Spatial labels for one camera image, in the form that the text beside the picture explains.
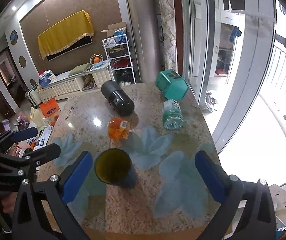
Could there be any yellow cloth covered television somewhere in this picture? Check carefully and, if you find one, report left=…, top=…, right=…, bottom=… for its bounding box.
left=37, top=10, right=94, bottom=59

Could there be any cardboard box on rack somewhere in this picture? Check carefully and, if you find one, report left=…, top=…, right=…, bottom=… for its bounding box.
left=101, top=22, right=126, bottom=37

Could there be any fruit bowl with oranges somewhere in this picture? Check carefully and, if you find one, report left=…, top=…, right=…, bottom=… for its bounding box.
left=90, top=54, right=103, bottom=68

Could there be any black cylindrical jar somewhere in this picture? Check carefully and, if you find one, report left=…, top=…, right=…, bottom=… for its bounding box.
left=101, top=80, right=134, bottom=116

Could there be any white open cardboard box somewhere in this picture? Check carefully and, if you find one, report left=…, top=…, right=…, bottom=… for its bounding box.
left=269, top=184, right=286, bottom=229

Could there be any orange paper bag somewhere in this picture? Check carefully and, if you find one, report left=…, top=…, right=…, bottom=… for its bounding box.
left=39, top=98, right=60, bottom=126

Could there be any orange plastic cup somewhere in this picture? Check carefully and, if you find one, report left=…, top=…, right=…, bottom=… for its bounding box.
left=108, top=118, right=129, bottom=140

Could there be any white tufted tv cabinet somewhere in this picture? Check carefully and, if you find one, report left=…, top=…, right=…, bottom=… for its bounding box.
left=38, top=61, right=112, bottom=102

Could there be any dark blue plastic cup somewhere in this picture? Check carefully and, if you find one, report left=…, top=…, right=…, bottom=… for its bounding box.
left=94, top=148, right=137, bottom=189

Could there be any teal hexagonal box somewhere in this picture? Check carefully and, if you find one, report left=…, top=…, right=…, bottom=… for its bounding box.
left=155, top=69, right=189, bottom=101

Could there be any patterned beige curtain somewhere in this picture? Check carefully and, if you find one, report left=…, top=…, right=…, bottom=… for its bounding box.
left=159, top=0, right=178, bottom=72

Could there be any white wire shelf rack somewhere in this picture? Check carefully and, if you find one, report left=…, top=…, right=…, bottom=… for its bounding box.
left=102, top=34, right=136, bottom=85

